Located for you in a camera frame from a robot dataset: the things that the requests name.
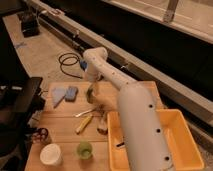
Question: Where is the light blue cloth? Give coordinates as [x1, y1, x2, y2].
[51, 87, 66, 108]

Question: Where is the green pepper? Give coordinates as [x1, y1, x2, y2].
[86, 86, 94, 104]

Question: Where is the long metal rail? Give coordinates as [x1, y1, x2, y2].
[26, 0, 213, 122]

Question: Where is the blue sponge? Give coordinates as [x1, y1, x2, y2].
[65, 86, 78, 102]

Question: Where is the black side stand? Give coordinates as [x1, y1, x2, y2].
[0, 77, 45, 168]

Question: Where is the white dish brush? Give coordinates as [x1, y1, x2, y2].
[116, 142, 124, 148]

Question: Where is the metal fork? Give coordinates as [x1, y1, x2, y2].
[74, 104, 104, 118]

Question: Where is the green plastic cup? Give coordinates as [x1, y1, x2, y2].
[77, 141, 93, 160]

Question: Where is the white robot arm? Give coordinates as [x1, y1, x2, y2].
[83, 47, 175, 171]

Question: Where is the yellow plastic tub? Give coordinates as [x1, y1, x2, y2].
[107, 109, 204, 171]

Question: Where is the bread piece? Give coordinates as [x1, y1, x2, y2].
[97, 113, 108, 135]

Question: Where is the dark patterned cup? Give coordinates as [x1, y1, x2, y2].
[31, 128, 51, 144]

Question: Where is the black box on floor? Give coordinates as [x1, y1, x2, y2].
[21, 13, 40, 37]

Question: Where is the black cable loop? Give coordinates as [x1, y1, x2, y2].
[58, 52, 85, 80]

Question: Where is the white paper cup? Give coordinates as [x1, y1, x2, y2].
[40, 143, 62, 166]

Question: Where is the yellow handled knife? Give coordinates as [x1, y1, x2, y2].
[75, 114, 93, 134]

